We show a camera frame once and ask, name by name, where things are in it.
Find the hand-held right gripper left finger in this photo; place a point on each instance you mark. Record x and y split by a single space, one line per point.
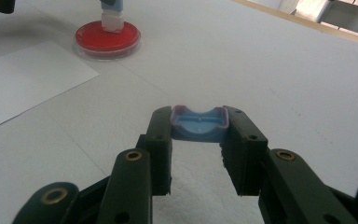
161 149

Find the wooden table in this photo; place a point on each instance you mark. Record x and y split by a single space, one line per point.
323 29

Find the blue stamp cap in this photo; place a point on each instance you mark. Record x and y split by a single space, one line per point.
199 130

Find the white desk frame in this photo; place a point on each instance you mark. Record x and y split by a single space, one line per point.
348 17

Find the blue and white stamp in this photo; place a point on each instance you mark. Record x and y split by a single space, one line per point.
113 21

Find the white paper sheet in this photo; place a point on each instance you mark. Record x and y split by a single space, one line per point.
28 81

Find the red round ink pad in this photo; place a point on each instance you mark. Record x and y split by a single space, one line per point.
99 40

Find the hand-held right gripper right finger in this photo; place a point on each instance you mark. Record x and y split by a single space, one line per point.
245 155

